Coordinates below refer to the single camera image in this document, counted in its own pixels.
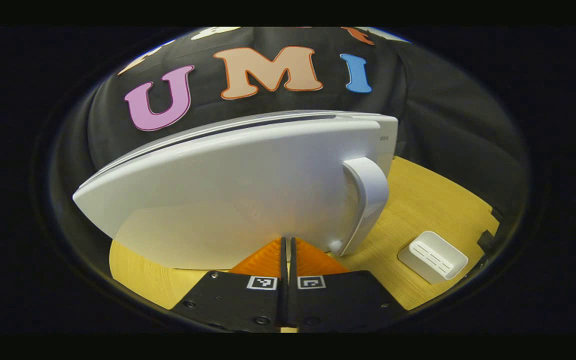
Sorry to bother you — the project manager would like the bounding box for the black backdrop cloth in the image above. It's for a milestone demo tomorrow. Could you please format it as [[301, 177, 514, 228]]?
[[50, 27, 531, 261]]

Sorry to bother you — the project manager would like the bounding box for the white box with slots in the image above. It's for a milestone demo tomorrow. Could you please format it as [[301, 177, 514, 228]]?
[[397, 230, 469, 285]]

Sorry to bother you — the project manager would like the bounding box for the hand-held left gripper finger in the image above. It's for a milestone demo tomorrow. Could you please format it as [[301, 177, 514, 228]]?
[[170, 237, 289, 333], [289, 237, 409, 333]]

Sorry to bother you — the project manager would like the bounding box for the white microwave oven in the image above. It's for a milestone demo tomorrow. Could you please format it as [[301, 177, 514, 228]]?
[[72, 110, 399, 271]]

